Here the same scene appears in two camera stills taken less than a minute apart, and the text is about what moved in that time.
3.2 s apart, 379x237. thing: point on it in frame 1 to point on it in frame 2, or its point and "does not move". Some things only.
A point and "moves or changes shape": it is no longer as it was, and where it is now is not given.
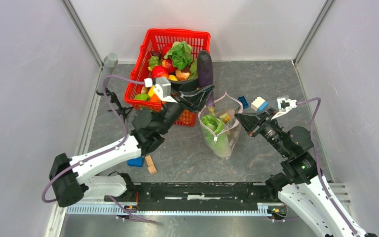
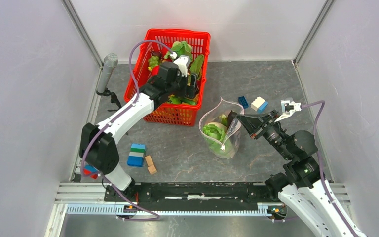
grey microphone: (110, 61) does not move
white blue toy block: (259, 104) does not move
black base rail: (261, 192) does not move
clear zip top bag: (219, 122) moves or changes shape
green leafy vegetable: (181, 54) does not move
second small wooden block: (149, 160) does not move
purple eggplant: (205, 76) to (231, 116)
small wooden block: (152, 169) does not move
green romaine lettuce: (219, 142) moves or changes shape
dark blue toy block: (242, 99) does not move
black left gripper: (195, 99) to (190, 92)
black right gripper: (249, 121) does not move
